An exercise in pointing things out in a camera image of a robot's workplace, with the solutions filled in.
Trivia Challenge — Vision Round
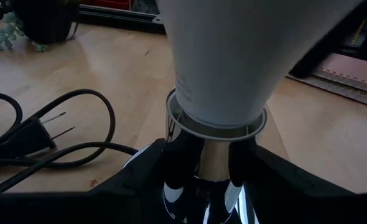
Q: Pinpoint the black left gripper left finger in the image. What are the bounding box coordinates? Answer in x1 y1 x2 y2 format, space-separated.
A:
0 129 205 224

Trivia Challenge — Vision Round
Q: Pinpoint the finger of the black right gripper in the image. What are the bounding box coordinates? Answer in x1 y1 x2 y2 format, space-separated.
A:
288 0 367 79

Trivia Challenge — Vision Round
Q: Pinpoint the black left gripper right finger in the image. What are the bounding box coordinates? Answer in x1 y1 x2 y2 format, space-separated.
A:
228 136 367 224

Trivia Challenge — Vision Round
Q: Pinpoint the white lightbulb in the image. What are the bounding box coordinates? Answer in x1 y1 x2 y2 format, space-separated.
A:
154 0 364 131

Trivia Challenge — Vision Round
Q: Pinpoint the chrome lamp base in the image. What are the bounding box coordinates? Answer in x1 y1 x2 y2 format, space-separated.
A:
163 88 268 224

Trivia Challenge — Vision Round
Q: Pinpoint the pink spiral notebook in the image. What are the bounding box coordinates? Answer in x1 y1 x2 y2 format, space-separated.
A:
286 52 367 110

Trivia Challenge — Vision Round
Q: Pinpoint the red storage shelf rack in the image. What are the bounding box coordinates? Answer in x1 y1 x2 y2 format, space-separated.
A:
79 0 134 11

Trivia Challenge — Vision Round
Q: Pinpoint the potted succulent plant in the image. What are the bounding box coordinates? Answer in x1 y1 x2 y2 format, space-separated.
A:
0 0 81 53

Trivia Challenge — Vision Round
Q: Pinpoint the yellow hanging cable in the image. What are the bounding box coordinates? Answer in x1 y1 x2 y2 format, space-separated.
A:
352 19 367 45

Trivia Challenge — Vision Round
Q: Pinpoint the black power cord with plug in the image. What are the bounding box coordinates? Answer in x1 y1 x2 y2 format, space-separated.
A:
0 88 140 195

